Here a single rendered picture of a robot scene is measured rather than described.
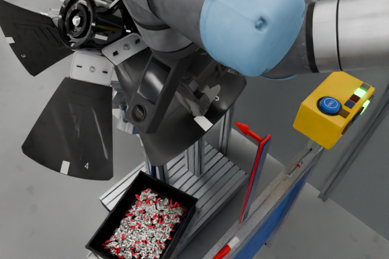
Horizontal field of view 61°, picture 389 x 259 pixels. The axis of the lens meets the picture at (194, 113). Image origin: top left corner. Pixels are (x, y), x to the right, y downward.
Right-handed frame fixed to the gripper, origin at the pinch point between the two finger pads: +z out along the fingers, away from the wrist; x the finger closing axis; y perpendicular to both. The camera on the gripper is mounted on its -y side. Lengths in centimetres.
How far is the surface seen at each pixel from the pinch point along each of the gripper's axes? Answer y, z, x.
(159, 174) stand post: -12, 77, 31
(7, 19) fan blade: -9, 4, 59
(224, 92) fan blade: 6.8, 1.5, -0.9
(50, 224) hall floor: -65, 104, 68
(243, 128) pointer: 3.2, 0.5, -8.3
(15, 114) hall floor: -45, 111, 147
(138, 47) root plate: 4.4, 2.0, 20.9
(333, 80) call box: 31.2, 21.0, -10.5
